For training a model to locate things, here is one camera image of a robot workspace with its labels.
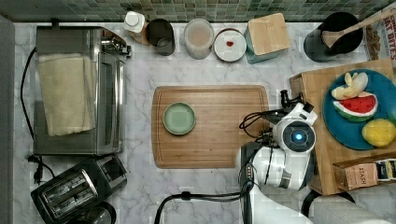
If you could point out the bamboo cutting board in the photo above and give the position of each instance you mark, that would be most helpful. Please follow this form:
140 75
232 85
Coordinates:
216 137

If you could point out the cereal box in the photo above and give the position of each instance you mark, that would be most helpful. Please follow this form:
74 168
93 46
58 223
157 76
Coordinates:
380 39

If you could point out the wooden tea bag box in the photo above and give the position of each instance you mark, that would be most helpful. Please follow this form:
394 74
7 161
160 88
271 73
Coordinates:
364 174

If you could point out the black paper towel holder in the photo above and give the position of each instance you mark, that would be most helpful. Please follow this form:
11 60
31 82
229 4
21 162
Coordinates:
312 195

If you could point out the white paper towel roll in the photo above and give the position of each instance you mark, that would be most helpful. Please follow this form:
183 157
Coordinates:
337 210

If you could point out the toy banana pieces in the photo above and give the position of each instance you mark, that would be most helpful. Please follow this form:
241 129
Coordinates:
354 87

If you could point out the black two-slot toaster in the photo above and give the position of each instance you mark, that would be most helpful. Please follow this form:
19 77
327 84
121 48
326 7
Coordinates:
79 189

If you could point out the clear plastic cereal container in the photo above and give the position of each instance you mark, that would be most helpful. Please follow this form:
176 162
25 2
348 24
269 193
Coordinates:
198 36

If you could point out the folded beige towel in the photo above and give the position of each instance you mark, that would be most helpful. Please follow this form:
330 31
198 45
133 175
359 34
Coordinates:
67 83

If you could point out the silver toaster oven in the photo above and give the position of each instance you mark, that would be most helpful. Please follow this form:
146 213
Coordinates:
107 50

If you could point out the teal canister with wooden lid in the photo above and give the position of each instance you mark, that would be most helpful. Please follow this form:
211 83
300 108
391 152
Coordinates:
267 37

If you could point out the wooden spatula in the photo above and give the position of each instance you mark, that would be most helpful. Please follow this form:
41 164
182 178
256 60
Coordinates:
329 38

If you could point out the white capped bottle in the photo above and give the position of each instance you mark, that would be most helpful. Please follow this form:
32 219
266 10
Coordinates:
135 23

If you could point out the black utensil holder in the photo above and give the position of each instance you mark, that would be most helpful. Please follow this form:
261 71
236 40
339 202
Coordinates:
317 51

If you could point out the yellow lemon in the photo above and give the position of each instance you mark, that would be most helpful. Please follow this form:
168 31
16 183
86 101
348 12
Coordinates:
378 132

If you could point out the dark metal cup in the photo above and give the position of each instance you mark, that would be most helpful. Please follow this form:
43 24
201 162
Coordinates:
160 35

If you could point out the blue plate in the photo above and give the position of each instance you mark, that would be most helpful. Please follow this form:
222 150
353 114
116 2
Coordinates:
349 133

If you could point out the white lidded jar with cherry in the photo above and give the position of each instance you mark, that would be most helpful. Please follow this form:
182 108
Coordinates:
230 45

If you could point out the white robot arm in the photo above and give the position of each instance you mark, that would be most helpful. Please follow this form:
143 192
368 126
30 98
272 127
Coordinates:
281 158

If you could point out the green ceramic bowl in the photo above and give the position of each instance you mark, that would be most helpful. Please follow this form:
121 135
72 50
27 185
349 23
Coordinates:
179 118

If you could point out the toy watermelon slice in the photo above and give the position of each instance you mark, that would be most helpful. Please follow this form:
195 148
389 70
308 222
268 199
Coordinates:
357 109

